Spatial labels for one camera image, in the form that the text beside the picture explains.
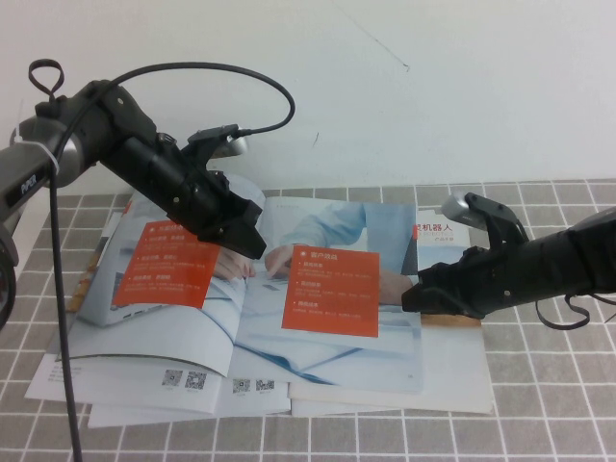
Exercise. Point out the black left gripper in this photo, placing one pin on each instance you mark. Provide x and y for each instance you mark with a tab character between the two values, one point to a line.
202	202

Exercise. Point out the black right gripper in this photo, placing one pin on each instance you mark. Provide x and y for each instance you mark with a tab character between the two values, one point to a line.
491	284

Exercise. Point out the magazine with orange panels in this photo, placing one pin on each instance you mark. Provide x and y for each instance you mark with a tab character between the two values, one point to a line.
337	356

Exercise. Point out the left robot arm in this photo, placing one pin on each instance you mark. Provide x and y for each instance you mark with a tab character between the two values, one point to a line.
120	125

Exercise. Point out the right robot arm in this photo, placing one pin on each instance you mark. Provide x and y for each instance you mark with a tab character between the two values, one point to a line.
572	260

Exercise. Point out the grey checked tablecloth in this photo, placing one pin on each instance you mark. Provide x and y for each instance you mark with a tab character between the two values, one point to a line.
529	409

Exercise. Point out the white zip tie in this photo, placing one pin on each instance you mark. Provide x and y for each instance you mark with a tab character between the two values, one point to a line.
50	161

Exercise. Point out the white side ledge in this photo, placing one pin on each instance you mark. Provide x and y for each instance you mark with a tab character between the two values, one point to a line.
24	240

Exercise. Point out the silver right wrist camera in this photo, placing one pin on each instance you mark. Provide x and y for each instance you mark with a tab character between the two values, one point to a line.
454	209

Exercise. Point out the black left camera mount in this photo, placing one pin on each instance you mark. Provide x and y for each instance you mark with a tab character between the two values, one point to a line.
212	137

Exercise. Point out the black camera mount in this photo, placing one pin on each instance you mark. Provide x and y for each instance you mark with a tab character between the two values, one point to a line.
500	216
212	137

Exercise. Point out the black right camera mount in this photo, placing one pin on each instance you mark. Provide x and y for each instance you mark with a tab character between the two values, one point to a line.
500	216

